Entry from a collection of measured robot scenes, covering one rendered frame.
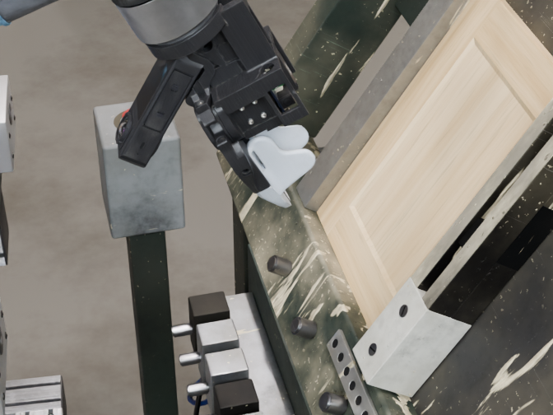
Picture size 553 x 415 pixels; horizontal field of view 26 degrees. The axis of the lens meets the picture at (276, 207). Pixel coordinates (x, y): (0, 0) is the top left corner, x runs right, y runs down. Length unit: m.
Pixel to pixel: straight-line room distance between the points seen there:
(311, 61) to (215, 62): 0.93
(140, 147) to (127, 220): 0.91
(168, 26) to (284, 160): 0.17
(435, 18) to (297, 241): 0.36
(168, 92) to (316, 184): 0.78
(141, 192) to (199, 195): 1.38
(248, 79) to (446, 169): 0.61
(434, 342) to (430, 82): 0.38
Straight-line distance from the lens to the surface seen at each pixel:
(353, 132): 1.69
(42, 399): 2.42
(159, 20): 0.92
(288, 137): 1.05
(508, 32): 1.54
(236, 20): 0.94
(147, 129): 0.99
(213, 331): 1.73
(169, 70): 0.96
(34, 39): 4.03
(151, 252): 1.99
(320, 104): 1.93
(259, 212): 1.81
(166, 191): 1.89
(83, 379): 2.76
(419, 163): 1.58
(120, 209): 1.89
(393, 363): 1.43
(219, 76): 0.97
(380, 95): 1.67
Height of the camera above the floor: 1.96
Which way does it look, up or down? 38 degrees down
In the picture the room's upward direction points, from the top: straight up
